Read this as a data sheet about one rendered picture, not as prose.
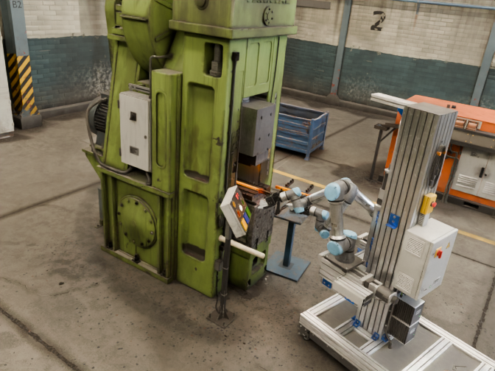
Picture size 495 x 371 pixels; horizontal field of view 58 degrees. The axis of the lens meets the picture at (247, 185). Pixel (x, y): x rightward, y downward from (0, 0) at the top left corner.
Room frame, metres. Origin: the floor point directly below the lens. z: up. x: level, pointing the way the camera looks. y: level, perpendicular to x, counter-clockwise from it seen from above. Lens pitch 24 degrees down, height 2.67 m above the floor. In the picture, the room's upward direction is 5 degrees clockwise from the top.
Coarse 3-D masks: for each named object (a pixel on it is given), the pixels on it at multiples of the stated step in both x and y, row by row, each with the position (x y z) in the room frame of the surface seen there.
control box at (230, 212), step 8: (232, 192) 3.12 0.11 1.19; (240, 192) 3.24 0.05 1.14; (224, 200) 3.02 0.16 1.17; (232, 200) 3.00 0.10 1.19; (240, 200) 3.15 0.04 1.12; (224, 208) 2.92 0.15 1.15; (232, 208) 2.92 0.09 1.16; (248, 208) 3.23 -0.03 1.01; (232, 216) 2.91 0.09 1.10; (240, 216) 2.98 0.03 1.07; (232, 224) 2.91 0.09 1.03; (240, 224) 2.91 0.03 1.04; (248, 224) 3.07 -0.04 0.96; (240, 232) 2.90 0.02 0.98
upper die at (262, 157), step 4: (264, 152) 3.64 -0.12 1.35; (240, 156) 3.60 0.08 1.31; (244, 156) 3.59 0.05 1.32; (248, 156) 3.56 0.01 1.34; (256, 156) 3.53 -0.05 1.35; (260, 156) 3.58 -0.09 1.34; (264, 156) 3.65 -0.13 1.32; (240, 160) 3.60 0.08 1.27; (244, 160) 3.58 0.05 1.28; (248, 160) 3.56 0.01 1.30; (252, 160) 3.54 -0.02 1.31; (256, 160) 3.54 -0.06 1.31; (260, 160) 3.59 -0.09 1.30; (264, 160) 3.66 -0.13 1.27; (252, 164) 3.54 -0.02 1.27; (256, 164) 3.54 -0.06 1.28
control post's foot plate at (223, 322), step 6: (216, 312) 3.13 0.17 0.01; (228, 312) 3.15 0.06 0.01; (234, 312) 3.12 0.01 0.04; (210, 318) 3.05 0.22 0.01; (216, 318) 3.06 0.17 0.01; (222, 318) 3.07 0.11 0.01; (228, 318) 3.05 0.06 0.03; (234, 318) 3.08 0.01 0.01; (216, 324) 2.99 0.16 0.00; (222, 324) 2.99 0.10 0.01; (228, 324) 3.00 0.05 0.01
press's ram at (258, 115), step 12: (252, 108) 3.51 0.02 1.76; (264, 108) 3.58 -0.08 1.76; (252, 120) 3.50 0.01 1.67; (264, 120) 3.59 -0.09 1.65; (240, 132) 3.55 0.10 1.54; (252, 132) 3.50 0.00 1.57; (264, 132) 3.61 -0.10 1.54; (240, 144) 3.55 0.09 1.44; (252, 144) 3.49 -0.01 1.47; (264, 144) 3.63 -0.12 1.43; (252, 156) 3.49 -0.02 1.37
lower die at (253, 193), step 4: (240, 180) 3.82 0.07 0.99; (236, 184) 3.73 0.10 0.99; (248, 184) 3.75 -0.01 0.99; (240, 188) 3.65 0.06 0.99; (244, 188) 3.65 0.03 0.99; (248, 188) 3.66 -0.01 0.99; (252, 188) 3.65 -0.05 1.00; (260, 188) 3.68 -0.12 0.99; (244, 192) 3.60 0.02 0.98; (248, 192) 3.60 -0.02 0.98; (252, 192) 3.59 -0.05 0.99; (256, 192) 3.60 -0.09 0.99; (244, 196) 3.57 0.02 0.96; (248, 196) 3.54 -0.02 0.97; (252, 196) 3.54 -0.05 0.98; (256, 196) 3.59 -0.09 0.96; (260, 196) 3.64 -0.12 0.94; (252, 200) 3.53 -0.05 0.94
